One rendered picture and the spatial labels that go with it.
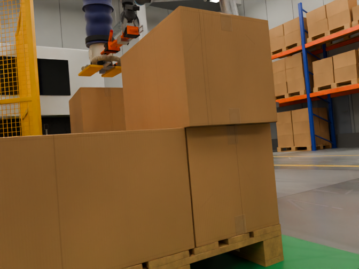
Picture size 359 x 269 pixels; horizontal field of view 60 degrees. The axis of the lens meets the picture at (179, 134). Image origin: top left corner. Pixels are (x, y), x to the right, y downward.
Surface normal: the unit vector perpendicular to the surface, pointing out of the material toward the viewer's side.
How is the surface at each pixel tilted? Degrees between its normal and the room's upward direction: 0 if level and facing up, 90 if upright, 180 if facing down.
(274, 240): 90
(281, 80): 90
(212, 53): 90
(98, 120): 90
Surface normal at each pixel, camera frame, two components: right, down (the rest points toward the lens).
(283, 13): -0.84, 0.05
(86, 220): 0.51, -0.07
